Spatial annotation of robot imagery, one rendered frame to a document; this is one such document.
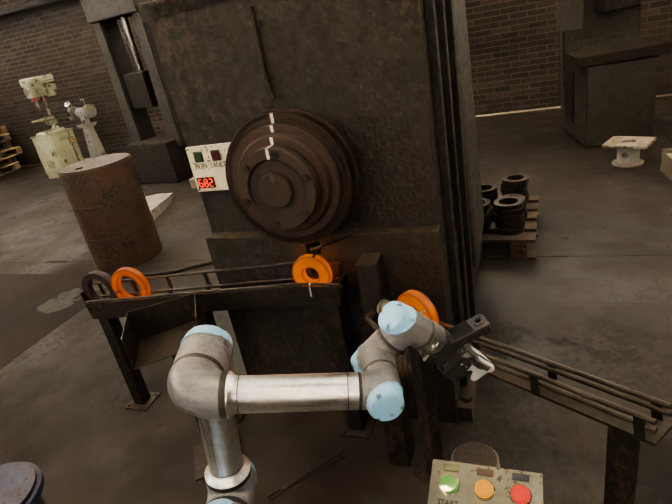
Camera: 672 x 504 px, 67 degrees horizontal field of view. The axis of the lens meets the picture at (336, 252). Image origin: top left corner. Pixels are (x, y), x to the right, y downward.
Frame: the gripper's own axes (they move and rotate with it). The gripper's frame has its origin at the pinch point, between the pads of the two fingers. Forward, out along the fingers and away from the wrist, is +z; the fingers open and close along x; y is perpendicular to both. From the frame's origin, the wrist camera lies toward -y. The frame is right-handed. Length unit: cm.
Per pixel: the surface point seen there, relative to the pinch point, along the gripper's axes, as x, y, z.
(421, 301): -32.8, 4.9, -2.4
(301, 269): -78, 32, -17
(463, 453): 6.2, 22.5, 8.8
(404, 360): -38.3, 27.2, 14.6
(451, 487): 20.2, 22.7, -5.6
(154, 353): -74, 88, -44
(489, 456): 9.6, 18.0, 12.1
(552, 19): -535, -261, 277
